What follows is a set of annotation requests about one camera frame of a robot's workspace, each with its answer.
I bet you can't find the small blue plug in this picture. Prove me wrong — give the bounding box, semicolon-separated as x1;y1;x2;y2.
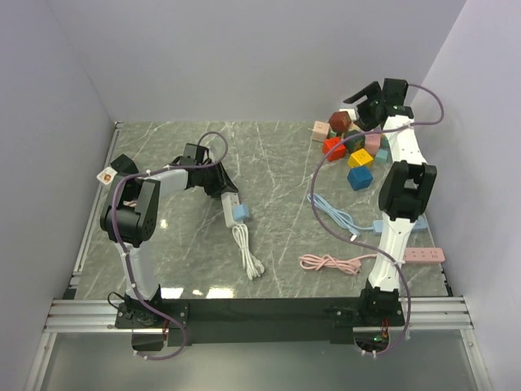
232;204;250;222

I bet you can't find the red cube plug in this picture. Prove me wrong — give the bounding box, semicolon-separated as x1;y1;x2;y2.
322;137;347;162

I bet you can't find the pink power strip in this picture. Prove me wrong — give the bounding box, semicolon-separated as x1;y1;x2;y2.
404;248;445;264

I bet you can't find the aluminium rail frame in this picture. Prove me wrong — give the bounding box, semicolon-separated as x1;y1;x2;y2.
40;121;482;390

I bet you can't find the small teal plug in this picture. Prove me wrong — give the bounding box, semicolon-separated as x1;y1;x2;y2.
374;149;389;164

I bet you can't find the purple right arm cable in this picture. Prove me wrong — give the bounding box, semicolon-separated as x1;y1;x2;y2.
309;83;445;357

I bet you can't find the white power strip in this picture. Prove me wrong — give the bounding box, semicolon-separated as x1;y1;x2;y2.
221;192;241;228

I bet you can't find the light pink cube plug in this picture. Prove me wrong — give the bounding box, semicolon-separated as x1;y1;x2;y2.
312;121;331;143

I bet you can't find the dark green cube plug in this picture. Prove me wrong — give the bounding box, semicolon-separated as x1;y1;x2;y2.
344;130;366;153

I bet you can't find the light blue power strip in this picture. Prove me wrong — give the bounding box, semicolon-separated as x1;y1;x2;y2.
372;216;428;235

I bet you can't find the yellow cube plug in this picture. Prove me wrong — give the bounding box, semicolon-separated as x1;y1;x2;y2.
348;148;374;169

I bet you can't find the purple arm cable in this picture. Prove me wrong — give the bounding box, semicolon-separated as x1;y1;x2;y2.
110;131;229;362
309;83;445;357

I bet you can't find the white cartoon cube plug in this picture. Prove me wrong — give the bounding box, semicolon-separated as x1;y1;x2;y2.
96;166;118;186

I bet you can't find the blue cube plug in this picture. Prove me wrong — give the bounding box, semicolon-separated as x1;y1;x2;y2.
347;166;373;191

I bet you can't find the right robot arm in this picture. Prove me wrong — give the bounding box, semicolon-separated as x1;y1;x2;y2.
344;78;437;325

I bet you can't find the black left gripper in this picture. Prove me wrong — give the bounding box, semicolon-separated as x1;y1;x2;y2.
197;160;238;198

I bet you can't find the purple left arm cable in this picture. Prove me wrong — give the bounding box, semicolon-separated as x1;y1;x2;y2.
110;131;229;362

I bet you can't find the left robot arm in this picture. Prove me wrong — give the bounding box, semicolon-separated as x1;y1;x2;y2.
100;143;239;327

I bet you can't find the black cube plug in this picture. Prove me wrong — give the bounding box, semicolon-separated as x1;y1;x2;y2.
110;154;139;174

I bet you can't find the maroon patterned cube plug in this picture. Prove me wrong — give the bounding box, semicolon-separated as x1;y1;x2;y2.
328;111;352;134

